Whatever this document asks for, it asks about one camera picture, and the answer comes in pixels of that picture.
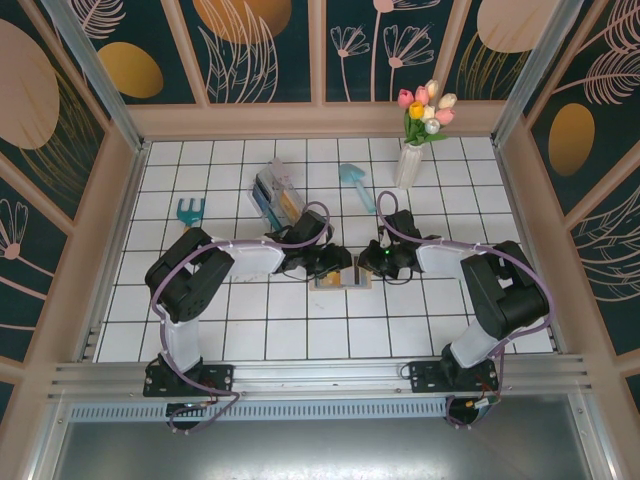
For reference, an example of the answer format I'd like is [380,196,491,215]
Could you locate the clear acrylic card organizer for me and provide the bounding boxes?
[248,158,307,226]

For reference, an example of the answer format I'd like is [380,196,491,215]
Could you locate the blue card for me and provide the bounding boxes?
[252,183,274,214]

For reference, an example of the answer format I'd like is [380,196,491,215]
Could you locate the light blue toy shovel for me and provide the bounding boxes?
[338,163,379,215]

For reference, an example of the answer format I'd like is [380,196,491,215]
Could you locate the white ribbed vase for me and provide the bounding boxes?
[393,142,424,190]

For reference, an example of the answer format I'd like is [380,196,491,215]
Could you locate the artificial tulip bouquet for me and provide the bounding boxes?
[397,78,459,149]

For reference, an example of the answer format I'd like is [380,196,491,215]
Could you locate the small green circuit board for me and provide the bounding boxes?
[467,397,501,416]

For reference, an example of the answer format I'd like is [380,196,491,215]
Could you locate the grey metal sheet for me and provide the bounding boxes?
[49,419,601,480]

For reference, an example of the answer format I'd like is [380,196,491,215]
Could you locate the small black circuit board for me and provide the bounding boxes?
[167,401,214,416]

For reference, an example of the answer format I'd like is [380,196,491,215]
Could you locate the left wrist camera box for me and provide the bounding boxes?
[292,209,329,244]

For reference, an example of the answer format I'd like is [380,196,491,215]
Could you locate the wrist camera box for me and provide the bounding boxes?
[292,209,329,244]
[387,209,421,241]

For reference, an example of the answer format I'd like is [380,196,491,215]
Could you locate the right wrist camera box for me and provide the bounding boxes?
[387,209,421,241]

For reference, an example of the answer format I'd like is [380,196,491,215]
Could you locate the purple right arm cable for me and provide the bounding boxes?
[375,190,557,431]

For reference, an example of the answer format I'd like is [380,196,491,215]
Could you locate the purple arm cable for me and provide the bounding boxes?
[375,190,557,431]
[151,200,334,436]

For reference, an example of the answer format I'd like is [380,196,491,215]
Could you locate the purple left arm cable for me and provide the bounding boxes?
[151,200,334,436]

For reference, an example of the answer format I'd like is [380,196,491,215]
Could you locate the aluminium front rail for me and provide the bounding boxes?
[47,353,594,401]

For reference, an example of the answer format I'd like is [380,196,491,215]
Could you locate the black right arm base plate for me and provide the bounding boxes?
[408,358,501,394]

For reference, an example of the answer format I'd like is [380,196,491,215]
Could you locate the aluminium side rail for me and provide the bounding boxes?
[74,141,151,364]
[492,139,566,354]

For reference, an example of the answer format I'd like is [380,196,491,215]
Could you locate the teal garden fork yellow handle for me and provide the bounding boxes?
[175,197,207,234]

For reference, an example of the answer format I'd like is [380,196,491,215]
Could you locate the grey slotted cable duct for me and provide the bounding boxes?
[67,402,451,424]

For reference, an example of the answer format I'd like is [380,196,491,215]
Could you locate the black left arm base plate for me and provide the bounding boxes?
[143,362,236,399]

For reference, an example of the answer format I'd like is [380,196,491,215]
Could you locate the wall panel flower outlines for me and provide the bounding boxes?
[322,0,456,105]

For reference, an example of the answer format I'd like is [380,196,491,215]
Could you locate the wall panel pink fern outlines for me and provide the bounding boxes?
[564,169,640,356]

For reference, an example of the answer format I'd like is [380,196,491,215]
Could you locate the aluminium corner post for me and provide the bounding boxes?
[39,0,149,154]
[489,0,586,146]

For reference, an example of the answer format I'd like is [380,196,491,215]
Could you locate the wall panel gold oval fern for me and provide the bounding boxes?
[524,0,640,216]

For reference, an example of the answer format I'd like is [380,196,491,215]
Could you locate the wall panel pink oval grasses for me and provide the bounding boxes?
[439,0,551,104]

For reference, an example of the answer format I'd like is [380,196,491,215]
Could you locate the wall panel single flower outline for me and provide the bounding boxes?
[0,154,76,366]

